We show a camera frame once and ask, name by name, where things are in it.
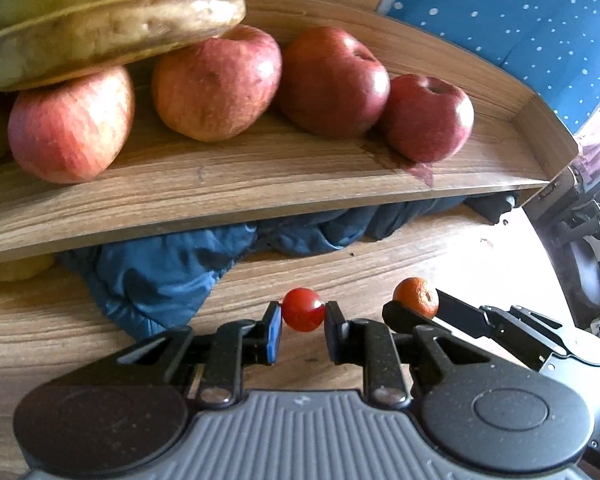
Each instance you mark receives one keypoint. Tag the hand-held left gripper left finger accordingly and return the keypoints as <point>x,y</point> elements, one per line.
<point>272,332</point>

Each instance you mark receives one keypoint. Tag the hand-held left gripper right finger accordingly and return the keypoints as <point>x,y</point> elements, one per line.
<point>335,332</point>

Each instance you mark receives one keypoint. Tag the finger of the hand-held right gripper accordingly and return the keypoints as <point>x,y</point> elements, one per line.
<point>460,312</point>
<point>400,317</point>

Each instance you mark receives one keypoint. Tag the small orange mandarin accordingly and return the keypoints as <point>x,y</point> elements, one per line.
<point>417,296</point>

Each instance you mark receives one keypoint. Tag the red cherry tomato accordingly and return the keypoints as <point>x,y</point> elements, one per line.
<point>304,310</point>

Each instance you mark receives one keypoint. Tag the dark grey chair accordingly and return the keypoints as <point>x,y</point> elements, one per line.
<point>580,260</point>

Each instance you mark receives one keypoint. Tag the dark blue jacket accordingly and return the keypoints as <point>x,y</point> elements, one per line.
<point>180,270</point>

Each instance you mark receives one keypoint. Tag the curved wooden desk shelf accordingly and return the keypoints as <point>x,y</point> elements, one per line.
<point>280,180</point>

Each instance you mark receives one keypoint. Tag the red apple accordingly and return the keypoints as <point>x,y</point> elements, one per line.
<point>425,117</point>
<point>70,125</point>
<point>332,82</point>
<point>217,85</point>

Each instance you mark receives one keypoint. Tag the yellow lemon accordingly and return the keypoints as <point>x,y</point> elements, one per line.
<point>15,267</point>

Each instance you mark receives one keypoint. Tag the banana bunch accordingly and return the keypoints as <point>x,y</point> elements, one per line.
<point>105,25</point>

